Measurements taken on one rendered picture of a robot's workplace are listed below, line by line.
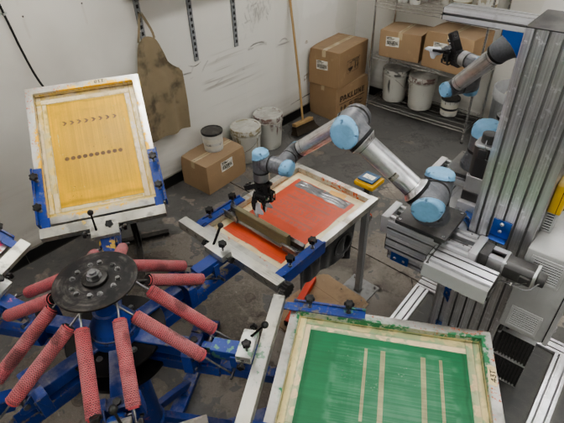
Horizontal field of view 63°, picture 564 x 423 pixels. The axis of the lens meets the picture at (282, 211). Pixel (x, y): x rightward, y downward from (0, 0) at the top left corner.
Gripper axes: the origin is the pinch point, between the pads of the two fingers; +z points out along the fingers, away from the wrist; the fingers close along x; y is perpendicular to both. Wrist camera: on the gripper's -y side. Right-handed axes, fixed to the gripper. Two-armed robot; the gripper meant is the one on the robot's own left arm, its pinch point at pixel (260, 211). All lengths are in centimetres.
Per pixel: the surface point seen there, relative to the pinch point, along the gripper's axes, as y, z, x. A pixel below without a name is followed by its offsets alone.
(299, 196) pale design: -7.9, 16.4, 38.7
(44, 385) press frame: 2, 10, -113
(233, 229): -15.5, 16.6, -5.0
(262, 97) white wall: -198, 69, 204
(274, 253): 12.7, 16.2, -4.7
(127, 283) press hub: 10, -19, -77
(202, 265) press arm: 0.2, 7.9, -38.0
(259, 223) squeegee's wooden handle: 0.2, 6.7, -1.0
